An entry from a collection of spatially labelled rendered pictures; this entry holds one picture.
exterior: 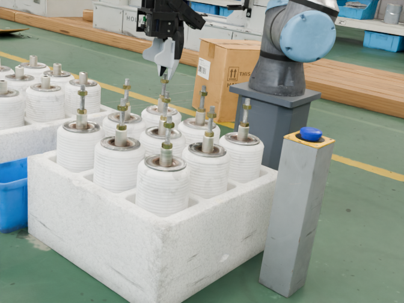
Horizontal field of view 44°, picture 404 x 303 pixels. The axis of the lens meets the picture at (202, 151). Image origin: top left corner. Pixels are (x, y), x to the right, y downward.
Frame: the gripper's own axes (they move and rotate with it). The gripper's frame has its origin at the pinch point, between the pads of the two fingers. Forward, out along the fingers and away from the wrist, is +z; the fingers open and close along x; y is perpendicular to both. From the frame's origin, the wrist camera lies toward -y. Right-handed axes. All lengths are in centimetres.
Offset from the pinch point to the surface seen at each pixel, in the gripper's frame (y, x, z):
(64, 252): 29.2, 14.0, 33.1
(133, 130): 12.1, 8.0, 10.5
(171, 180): 18.1, 33.8, 10.5
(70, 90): 13.4, -26.8, 10.7
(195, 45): -120, -166, 23
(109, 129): 16.5, 5.0, 11.0
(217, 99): -60, -58, 25
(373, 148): -102, -12, 34
